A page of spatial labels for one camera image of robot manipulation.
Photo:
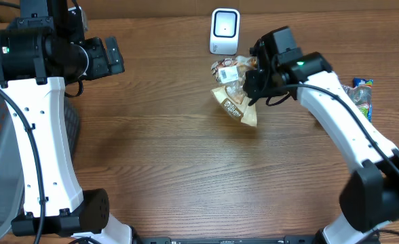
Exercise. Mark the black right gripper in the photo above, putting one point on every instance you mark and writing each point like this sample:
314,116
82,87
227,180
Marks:
254,87

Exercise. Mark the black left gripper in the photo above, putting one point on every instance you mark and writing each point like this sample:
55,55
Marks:
104,68

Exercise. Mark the brown cookie bag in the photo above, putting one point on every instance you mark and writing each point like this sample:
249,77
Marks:
230,75

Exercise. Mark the blue Oreo packet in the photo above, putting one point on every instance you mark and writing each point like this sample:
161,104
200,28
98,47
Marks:
362,82

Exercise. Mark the green Haribo candy bag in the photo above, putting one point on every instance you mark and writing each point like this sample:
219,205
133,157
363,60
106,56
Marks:
361,96

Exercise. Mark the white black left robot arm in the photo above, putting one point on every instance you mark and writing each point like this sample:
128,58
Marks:
41,52

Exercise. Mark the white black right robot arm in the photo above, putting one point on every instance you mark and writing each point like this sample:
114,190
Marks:
370,199

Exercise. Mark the grey plastic mesh basket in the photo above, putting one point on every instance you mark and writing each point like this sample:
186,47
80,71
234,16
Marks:
55,125

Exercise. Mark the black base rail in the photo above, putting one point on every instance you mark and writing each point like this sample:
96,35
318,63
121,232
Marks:
292,239

